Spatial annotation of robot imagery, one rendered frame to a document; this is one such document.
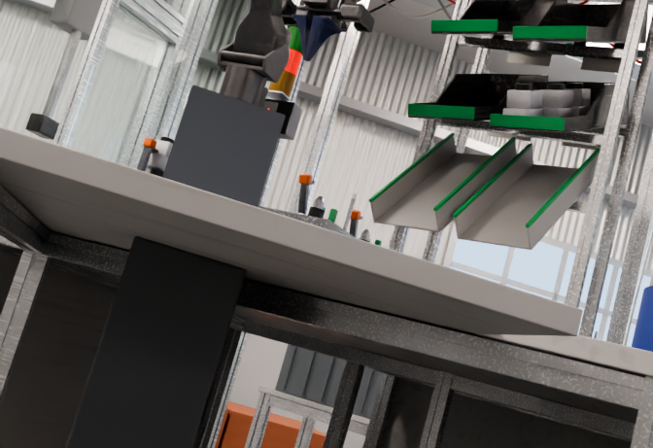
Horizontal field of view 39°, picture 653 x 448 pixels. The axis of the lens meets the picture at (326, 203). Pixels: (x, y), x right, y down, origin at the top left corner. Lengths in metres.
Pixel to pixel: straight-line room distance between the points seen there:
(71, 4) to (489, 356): 1.70
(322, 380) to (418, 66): 3.03
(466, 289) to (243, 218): 0.24
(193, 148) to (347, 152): 4.65
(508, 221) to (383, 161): 4.48
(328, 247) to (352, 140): 5.05
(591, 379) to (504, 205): 0.42
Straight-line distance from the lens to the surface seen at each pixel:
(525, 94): 1.54
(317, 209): 1.77
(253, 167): 1.30
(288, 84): 1.95
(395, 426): 3.16
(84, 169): 0.91
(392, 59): 6.15
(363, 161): 5.94
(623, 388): 1.24
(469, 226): 1.51
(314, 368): 3.69
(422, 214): 1.53
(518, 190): 1.61
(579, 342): 1.23
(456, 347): 1.29
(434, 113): 1.58
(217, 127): 1.31
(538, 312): 0.98
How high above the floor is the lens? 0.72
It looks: 10 degrees up
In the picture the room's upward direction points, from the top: 16 degrees clockwise
